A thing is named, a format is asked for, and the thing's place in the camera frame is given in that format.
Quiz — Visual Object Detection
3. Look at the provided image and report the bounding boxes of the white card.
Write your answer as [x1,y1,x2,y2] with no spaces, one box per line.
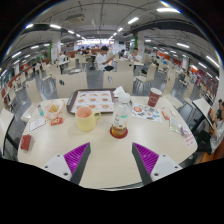
[28,116,47,133]

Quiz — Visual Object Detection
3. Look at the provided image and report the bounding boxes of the person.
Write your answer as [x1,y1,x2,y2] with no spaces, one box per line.
[95,45,116,72]
[196,99,224,156]
[128,47,144,63]

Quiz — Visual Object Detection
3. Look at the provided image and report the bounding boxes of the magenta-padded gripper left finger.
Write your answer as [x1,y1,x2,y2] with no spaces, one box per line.
[42,142,92,185]

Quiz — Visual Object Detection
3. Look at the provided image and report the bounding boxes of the clear tea bottle white cap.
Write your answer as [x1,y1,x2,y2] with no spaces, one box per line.
[110,92,133,139]

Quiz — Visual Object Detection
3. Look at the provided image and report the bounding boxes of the white paper napkin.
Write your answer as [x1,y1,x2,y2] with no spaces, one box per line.
[112,85,126,98]

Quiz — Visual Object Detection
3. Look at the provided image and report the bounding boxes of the red sauce packet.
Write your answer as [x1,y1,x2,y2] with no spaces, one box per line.
[50,117,64,127]

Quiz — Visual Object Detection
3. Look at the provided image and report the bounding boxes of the yellow mug pink inside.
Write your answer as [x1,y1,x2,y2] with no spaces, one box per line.
[74,106,102,132]

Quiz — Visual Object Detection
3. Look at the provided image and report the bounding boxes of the neighbouring white table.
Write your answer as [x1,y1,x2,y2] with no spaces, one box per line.
[192,97,214,121]

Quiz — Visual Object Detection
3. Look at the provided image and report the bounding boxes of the colourful sticker sheet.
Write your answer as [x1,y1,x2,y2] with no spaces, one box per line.
[131,103,163,123]

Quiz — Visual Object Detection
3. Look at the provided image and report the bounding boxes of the dark tray with paper menu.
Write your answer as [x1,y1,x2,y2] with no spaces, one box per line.
[66,88,118,115]

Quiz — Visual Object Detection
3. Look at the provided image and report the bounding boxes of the small red wrapper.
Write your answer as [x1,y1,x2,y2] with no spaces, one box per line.
[160,110,170,121]

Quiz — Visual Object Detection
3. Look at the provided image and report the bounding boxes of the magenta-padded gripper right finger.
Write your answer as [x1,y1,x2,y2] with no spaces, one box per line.
[131,142,183,186]

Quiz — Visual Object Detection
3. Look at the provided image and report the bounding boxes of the white paper with red print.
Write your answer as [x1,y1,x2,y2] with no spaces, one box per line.
[182,131,198,148]

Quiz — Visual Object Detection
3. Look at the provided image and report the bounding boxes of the ceiling strip lights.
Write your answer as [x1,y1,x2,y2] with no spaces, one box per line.
[0,6,221,78]

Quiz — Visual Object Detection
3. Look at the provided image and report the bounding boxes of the ceiling air conditioner unit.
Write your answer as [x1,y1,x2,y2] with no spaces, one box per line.
[64,13,86,24]

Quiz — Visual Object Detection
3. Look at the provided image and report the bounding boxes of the paper snack bag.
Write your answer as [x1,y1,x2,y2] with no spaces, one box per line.
[43,99,67,122]

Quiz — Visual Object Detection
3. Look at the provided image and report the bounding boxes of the red paper cup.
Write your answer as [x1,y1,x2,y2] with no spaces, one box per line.
[147,87,163,108]

